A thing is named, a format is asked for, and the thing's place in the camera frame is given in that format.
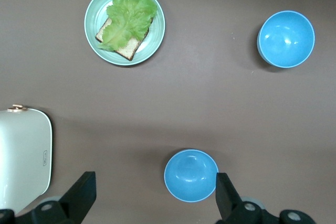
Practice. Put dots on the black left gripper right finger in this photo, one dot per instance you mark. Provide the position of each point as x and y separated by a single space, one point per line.
231 203

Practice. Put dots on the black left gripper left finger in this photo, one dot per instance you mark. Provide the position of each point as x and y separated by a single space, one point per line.
76 197

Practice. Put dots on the blue bowl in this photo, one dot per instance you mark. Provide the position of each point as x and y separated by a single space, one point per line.
286 40
189 176

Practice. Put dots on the white toaster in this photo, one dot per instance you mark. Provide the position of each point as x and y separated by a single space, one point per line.
21 155

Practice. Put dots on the brown table cover sheet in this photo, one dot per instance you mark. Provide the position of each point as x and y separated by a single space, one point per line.
183 103

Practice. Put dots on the toasted bread slice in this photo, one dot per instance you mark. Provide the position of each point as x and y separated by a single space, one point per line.
129 48

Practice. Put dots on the pale green plate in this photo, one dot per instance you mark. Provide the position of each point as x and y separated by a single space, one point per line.
155 44

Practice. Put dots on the green lettuce leaf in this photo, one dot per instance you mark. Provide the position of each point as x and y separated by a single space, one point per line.
128 16

